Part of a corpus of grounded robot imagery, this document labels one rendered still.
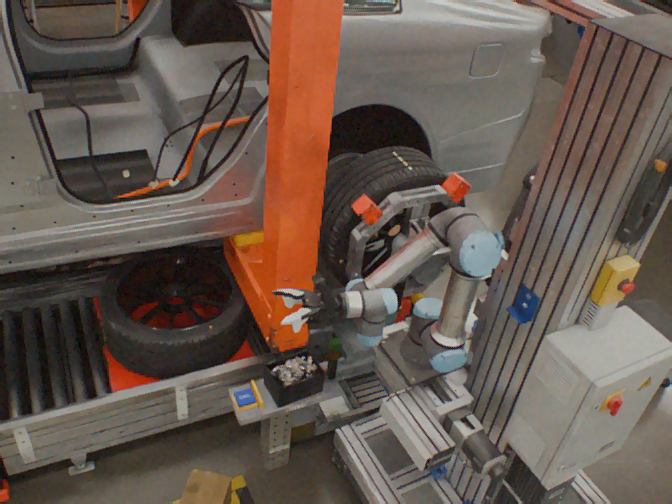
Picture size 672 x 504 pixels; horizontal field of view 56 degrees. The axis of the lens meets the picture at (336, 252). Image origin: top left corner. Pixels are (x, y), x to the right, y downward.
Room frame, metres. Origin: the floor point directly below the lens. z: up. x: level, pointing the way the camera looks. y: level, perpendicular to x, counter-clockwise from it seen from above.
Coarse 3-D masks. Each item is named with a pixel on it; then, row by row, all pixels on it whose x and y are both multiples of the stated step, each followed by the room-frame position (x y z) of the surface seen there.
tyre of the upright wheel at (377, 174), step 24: (360, 168) 2.29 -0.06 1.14; (384, 168) 2.26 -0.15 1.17; (408, 168) 2.26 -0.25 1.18; (432, 168) 2.32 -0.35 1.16; (336, 192) 2.23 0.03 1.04; (360, 192) 2.16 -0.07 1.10; (384, 192) 2.17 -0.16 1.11; (336, 216) 2.14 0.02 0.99; (336, 240) 2.08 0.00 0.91; (336, 264) 2.08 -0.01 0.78
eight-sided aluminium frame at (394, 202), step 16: (400, 192) 2.17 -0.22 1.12; (416, 192) 2.19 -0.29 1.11; (432, 192) 2.20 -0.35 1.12; (384, 208) 2.12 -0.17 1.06; (400, 208) 2.11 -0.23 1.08; (448, 208) 2.22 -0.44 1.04; (368, 224) 2.10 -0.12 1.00; (352, 240) 2.06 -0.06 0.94; (352, 256) 2.07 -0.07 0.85; (352, 272) 2.03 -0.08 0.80; (416, 288) 2.19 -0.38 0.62
